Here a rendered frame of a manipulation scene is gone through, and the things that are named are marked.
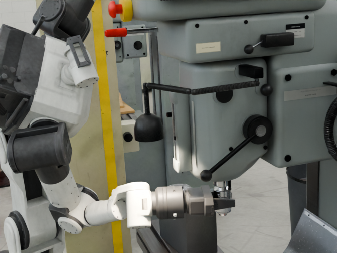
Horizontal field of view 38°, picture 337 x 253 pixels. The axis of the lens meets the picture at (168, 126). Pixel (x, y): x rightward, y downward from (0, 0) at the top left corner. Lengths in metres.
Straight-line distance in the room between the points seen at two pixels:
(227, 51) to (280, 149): 0.29
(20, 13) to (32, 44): 8.73
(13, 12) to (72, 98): 8.79
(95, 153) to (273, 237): 1.57
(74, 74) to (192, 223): 0.66
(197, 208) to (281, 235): 2.60
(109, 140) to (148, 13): 2.00
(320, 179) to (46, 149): 0.85
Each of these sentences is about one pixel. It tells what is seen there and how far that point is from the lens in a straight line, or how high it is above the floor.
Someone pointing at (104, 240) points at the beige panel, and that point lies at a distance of 3.26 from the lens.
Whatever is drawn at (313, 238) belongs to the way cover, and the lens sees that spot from 1.66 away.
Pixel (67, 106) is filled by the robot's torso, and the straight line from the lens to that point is 1.38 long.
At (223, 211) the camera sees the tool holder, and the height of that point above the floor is 1.21.
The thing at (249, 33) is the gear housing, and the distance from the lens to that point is 1.17.
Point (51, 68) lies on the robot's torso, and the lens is 1.42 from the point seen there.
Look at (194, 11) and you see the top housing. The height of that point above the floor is 1.75.
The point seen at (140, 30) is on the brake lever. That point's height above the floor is 1.70.
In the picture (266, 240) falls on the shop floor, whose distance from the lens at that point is 3.81.
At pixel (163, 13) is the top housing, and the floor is 1.75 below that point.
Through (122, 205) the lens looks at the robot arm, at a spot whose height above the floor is 1.21.
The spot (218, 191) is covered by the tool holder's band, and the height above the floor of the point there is 1.27.
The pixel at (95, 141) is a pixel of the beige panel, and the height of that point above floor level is 0.97.
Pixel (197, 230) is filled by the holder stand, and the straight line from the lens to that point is 1.69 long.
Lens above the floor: 1.78
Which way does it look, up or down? 15 degrees down
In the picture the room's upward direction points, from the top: 3 degrees counter-clockwise
